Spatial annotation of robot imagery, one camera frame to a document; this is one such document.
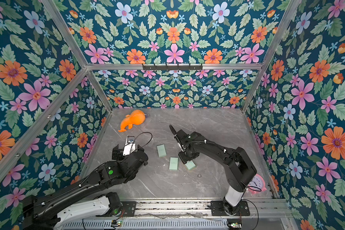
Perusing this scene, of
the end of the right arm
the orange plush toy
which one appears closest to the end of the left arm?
the end of the right arm

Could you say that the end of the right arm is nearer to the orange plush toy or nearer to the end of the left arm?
the end of the left arm

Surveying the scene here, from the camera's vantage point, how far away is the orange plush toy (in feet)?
3.50
